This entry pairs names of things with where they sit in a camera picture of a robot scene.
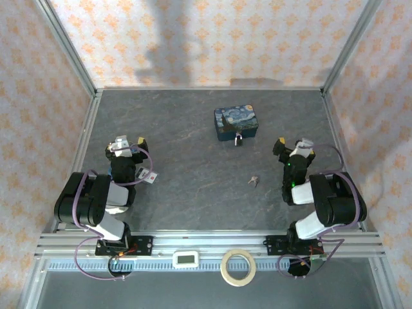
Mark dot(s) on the small black padlock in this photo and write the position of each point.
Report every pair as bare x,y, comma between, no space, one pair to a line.
238,141

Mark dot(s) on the starry night painted tin box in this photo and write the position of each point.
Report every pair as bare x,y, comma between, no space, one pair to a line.
235,119

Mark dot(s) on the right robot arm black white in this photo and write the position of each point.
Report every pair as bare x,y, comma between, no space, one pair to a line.
338,202

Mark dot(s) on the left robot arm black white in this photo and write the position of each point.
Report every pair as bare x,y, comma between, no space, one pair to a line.
83,199

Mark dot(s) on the white label with dark print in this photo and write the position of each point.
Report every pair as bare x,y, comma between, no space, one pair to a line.
141,172

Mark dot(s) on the white tag with red mark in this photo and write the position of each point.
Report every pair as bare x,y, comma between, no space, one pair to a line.
152,177

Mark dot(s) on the green circuit board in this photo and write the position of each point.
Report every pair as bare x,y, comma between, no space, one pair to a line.
318,260

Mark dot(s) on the white digital timer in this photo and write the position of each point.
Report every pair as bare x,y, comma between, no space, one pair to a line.
185,259

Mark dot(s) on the masking tape roll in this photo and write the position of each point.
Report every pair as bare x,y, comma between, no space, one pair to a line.
223,267

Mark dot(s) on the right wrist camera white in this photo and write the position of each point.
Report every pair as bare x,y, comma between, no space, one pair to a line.
302,146

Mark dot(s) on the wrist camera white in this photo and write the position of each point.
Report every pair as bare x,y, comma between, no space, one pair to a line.
302,146
119,144

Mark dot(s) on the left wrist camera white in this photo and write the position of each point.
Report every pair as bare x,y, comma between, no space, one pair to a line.
119,144

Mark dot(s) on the aluminium frame side rail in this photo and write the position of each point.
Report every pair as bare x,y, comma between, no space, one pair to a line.
336,135
80,145

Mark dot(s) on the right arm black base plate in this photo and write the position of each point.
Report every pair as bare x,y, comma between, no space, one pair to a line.
277,245

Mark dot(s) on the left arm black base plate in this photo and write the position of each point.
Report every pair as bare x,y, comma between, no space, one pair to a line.
143,245

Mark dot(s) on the aluminium frame cross rail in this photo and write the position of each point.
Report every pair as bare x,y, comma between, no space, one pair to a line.
209,88

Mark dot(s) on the aluminium mounting rail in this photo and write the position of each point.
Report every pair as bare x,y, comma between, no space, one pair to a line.
209,241

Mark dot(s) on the aluminium frame post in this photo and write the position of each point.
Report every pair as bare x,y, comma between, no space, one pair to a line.
351,48
67,48

